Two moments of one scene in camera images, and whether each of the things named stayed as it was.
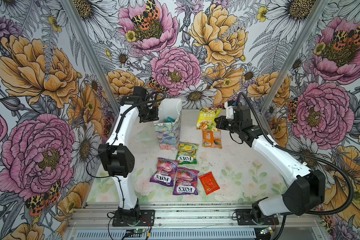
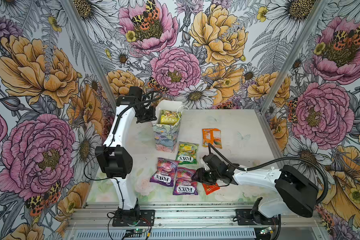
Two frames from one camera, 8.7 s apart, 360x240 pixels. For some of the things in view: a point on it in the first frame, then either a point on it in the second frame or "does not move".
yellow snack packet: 206,118 -> 169,117
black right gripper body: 229,124 -> 208,177
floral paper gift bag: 168,125 does not move
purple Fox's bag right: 186,182 does not move
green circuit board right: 266,230 does not move
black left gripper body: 147,114 does not move
